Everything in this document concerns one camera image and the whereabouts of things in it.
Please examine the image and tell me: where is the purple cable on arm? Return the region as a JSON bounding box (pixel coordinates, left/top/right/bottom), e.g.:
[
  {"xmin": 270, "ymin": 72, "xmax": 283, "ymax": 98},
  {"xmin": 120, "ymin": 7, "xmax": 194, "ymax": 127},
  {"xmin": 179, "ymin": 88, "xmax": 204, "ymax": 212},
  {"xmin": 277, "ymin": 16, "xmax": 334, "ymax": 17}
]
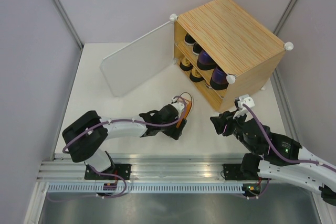
[
  {"xmin": 243, "ymin": 104, "xmax": 336, "ymax": 171},
  {"xmin": 62, "ymin": 97, "xmax": 187, "ymax": 198}
]

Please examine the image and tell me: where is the purple loafer shoe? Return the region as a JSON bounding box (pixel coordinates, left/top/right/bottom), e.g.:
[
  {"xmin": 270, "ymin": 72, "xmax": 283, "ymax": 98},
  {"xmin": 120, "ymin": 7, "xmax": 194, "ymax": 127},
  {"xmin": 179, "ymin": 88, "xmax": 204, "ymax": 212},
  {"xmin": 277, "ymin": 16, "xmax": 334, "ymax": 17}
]
[
  {"xmin": 210, "ymin": 66, "xmax": 228, "ymax": 90},
  {"xmin": 196, "ymin": 50, "xmax": 217, "ymax": 71}
]

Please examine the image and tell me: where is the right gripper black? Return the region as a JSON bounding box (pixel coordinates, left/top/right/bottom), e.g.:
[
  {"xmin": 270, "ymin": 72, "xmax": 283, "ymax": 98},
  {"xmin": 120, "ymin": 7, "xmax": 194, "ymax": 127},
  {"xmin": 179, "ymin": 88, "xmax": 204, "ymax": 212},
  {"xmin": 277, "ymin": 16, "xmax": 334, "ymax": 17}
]
[{"xmin": 209, "ymin": 108, "xmax": 258, "ymax": 154}]

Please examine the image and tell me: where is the black canvas sneaker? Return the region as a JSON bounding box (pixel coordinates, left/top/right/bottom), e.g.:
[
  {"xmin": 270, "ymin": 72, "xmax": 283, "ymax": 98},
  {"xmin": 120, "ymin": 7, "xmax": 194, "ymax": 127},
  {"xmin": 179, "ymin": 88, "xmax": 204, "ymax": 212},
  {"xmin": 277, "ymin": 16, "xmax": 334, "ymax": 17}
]
[
  {"xmin": 184, "ymin": 33, "xmax": 195, "ymax": 46},
  {"xmin": 192, "ymin": 42, "xmax": 203, "ymax": 56}
]

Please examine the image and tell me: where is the white translucent cabinet door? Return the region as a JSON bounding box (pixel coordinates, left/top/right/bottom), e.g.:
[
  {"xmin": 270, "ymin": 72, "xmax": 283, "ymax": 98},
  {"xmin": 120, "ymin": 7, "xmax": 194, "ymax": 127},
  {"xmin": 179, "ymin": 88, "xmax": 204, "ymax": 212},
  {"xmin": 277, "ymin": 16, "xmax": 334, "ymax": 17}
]
[{"xmin": 100, "ymin": 22, "xmax": 174, "ymax": 97}]

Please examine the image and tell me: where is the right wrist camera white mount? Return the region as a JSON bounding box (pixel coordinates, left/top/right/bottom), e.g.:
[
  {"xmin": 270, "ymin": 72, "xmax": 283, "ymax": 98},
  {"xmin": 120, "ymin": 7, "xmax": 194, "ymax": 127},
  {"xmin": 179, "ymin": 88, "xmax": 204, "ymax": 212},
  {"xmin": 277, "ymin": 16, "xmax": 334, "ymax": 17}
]
[{"xmin": 233, "ymin": 94, "xmax": 255, "ymax": 119}]

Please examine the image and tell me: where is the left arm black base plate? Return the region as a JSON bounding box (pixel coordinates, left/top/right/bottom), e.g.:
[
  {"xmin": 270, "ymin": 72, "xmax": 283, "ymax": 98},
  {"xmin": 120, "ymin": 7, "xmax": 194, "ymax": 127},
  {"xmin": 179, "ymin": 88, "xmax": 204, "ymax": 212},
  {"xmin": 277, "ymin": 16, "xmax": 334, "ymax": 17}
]
[{"xmin": 84, "ymin": 164, "xmax": 132, "ymax": 180}]

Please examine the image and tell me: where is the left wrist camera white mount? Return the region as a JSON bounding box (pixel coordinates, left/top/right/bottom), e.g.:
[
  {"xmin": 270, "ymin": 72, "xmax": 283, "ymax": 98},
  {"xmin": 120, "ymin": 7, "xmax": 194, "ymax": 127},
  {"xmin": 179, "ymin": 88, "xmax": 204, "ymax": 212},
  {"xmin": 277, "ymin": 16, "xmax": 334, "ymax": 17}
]
[{"xmin": 171, "ymin": 97, "xmax": 185, "ymax": 115}]

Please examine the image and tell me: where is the white slotted cable duct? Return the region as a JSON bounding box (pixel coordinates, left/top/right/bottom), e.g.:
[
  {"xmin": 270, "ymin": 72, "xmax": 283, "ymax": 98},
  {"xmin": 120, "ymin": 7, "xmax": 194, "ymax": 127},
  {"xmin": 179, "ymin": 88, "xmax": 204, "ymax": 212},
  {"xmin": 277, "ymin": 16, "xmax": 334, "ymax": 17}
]
[{"xmin": 47, "ymin": 182, "xmax": 244, "ymax": 194}]

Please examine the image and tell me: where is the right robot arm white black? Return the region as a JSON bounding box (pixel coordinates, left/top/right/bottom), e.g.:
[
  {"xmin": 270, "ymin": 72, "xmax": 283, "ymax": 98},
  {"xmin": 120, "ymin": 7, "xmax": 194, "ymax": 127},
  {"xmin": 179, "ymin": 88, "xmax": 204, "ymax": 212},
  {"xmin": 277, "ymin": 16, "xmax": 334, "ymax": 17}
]
[{"xmin": 210, "ymin": 111, "xmax": 335, "ymax": 206}]

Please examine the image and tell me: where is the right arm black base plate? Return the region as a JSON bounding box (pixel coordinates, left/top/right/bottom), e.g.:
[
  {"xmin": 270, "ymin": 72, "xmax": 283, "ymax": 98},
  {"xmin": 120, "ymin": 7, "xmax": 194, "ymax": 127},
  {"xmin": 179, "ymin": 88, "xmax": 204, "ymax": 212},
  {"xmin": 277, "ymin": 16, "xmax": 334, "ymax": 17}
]
[{"xmin": 221, "ymin": 164, "xmax": 245, "ymax": 181}]

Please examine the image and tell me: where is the wooden two-shelf shoe cabinet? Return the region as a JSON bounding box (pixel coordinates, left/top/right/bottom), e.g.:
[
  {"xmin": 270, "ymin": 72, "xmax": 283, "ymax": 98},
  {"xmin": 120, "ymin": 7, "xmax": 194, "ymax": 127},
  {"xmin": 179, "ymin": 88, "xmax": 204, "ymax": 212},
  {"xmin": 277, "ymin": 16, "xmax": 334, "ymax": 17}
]
[{"xmin": 170, "ymin": 0, "xmax": 293, "ymax": 112}]

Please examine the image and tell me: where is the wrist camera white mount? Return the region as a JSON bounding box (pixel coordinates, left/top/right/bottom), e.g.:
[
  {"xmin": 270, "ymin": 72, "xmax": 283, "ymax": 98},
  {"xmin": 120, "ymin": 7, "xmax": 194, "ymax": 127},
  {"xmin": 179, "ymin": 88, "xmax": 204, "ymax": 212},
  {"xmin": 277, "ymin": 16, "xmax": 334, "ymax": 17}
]
[
  {"xmin": 171, "ymin": 97, "xmax": 185, "ymax": 115},
  {"xmin": 233, "ymin": 94, "xmax": 255, "ymax": 119}
]

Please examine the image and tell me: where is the gold heeled shoe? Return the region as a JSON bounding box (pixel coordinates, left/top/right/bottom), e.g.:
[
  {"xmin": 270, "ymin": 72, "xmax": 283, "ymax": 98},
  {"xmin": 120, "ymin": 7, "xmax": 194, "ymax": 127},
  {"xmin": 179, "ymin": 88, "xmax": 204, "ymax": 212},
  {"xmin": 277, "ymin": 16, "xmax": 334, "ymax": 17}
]
[
  {"xmin": 179, "ymin": 57, "xmax": 193, "ymax": 71},
  {"xmin": 189, "ymin": 67, "xmax": 204, "ymax": 83}
]

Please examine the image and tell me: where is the orange canvas sneaker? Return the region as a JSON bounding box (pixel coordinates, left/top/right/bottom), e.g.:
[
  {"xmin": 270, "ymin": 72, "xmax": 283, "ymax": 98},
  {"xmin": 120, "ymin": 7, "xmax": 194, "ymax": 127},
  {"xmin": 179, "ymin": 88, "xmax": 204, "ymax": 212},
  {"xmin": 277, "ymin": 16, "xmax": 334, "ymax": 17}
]
[
  {"xmin": 176, "ymin": 92, "xmax": 193, "ymax": 128},
  {"xmin": 205, "ymin": 81, "xmax": 212, "ymax": 89}
]

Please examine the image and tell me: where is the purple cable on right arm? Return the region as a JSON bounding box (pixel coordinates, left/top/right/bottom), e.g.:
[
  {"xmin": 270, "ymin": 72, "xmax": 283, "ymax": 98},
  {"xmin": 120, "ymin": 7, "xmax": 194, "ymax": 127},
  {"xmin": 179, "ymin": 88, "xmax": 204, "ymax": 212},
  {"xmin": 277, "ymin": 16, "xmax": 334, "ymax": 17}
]
[{"xmin": 243, "ymin": 104, "xmax": 336, "ymax": 171}]

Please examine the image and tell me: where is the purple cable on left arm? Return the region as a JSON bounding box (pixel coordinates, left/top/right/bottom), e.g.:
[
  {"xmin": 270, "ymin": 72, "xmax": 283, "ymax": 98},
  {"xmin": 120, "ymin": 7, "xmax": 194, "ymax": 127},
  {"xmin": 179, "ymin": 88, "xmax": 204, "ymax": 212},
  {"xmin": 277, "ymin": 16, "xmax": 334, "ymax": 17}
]
[{"xmin": 62, "ymin": 97, "xmax": 187, "ymax": 198}]

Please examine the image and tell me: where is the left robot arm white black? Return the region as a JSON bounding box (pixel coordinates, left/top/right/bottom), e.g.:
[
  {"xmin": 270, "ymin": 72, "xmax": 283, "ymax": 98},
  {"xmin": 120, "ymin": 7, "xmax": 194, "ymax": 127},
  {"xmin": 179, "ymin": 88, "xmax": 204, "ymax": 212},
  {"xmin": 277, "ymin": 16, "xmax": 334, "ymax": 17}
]
[{"xmin": 62, "ymin": 102, "xmax": 191, "ymax": 179}]

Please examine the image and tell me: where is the aluminium rail frame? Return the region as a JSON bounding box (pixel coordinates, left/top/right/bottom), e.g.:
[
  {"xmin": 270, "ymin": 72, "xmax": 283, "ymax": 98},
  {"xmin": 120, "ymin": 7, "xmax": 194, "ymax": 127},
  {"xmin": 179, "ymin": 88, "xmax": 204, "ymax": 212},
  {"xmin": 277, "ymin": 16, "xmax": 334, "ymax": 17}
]
[{"xmin": 37, "ymin": 158, "xmax": 242, "ymax": 182}]

